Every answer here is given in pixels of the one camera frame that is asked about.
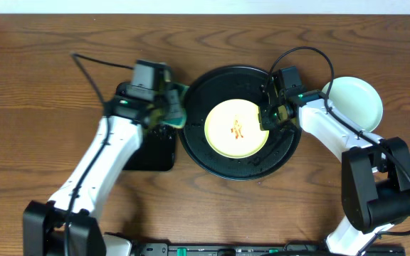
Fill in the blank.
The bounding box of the green yellow sponge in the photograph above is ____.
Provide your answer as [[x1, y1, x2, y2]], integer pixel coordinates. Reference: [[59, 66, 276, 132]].
[[161, 82, 189, 129]]

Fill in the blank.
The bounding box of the yellow plate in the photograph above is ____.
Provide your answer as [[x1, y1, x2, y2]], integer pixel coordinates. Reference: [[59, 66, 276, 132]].
[[204, 99, 269, 159]]

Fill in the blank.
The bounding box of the light green plate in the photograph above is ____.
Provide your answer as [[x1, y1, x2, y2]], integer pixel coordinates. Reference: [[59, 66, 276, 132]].
[[329, 76, 384, 132]]

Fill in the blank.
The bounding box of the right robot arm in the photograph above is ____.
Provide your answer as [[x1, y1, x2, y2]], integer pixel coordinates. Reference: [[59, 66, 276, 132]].
[[259, 85, 410, 255]]

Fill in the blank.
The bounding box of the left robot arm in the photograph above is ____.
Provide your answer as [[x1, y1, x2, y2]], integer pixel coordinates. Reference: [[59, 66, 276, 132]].
[[23, 82, 189, 256]]

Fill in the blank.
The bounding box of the black rectangular tray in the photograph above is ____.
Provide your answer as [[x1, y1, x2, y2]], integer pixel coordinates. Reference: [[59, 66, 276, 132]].
[[115, 82, 177, 172]]

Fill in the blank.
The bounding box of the black round tray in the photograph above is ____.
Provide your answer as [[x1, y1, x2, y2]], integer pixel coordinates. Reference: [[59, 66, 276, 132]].
[[178, 65, 301, 181]]

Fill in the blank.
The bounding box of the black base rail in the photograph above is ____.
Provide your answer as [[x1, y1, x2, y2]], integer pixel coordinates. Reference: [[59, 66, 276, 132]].
[[133, 242, 405, 256]]

